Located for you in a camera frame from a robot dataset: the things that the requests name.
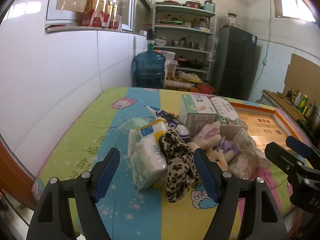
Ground plush bunny purple dress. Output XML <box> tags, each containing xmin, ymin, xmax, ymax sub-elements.
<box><xmin>205</xmin><ymin>137</ymin><xmax>240</xmax><ymax>171</ymax></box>

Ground leopard print cloth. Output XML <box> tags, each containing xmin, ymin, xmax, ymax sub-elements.
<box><xmin>159</xmin><ymin>128</ymin><xmax>200</xmax><ymax>203</ymax></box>

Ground white green wipes pack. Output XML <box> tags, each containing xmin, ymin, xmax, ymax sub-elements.
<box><xmin>130</xmin><ymin>135</ymin><xmax>167</xmax><ymax>191</ymax></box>

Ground green item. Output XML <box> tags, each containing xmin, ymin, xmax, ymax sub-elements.
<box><xmin>119</xmin><ymin>117</ymin><xmax>154</xmax><ymax>130</ymax></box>

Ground yellow white tissue pack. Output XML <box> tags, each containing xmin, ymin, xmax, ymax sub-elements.
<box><xmin>136</xmin><ymin>118</ymin><xmax>168</xmax><ymax>140</ymax></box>

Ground clear bag pink contents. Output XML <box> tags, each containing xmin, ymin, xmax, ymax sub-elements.
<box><xmin>228</xmin><ymin>151</ymin><xmax>258</xmax><ymax>180</ymax></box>

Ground plush bunny pink hat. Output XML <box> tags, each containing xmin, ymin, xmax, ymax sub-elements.
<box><xmin>187</xmin><ymin>121</ymin><xmax>222</xmax><ymax>152</ymax></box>

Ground orange cardboard tray box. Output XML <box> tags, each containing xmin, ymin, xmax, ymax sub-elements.
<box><xmin>231</xmin><ymin>100</ymin><xmax>299</xmax><ymax>151</ymax></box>

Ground condiment bottles group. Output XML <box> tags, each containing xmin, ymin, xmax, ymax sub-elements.
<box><xmin>285</xmin><ymin>88</ymin><xmax>315</xmax><ymax>118</ymax></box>

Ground wooden cutting board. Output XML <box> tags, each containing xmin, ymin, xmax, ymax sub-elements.
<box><xmin>261</xmin><ymin>89</ymin><xmax>306</xmax><ymax>122</ymax></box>

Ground floral tissue pack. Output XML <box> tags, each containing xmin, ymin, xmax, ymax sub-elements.
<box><xmin>210</xmin><ymin>96</ymin><xmax>248</xmax><ymax>140</ymax></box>

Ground green white mask box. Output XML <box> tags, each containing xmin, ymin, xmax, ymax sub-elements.
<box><xmin>180</xmin><ymin>94</ymin><xmax>217</xmax><ymax>137</ymax></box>

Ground red plastic basin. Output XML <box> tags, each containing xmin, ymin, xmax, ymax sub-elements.
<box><xmin>199</xmin><ymin>84</ymin><xmax>215</xmax><ymax>95</ymax></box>

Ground dark grey refrigerator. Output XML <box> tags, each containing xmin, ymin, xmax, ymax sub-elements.
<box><xmin>212</xmin><ymin>26</ymin><xmax>257</xmax><ymax>100</ymax></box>

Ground glass jar on fridge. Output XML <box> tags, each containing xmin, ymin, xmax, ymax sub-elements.
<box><xmin>226</xmin><ymin>12</ymin><xmax>237</xmax><ymax>27</ymax></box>

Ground metal kitchen shelf rack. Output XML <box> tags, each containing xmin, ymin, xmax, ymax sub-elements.
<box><xmin>152</xmin><ymin>0</ymin><xmax>217</xmax><ymax>81</ymax></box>

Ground blue water jug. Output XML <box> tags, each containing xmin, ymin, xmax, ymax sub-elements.
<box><xmin>134</xmin><ymin>29</ymin><xmax>166</xmax><ymax>89</ymax></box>

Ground oil bottles on sill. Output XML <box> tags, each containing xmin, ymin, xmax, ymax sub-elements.
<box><xmin>81</xmin><ymin>0</ymin><xmax>119</xmax><ymax>29</ymax></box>

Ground cardboard wall sheets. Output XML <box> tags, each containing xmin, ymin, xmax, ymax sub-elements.
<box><xmin>283</xmin><ymin>54</ymin><xmax>320</xmax><ymax>105</ymax></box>

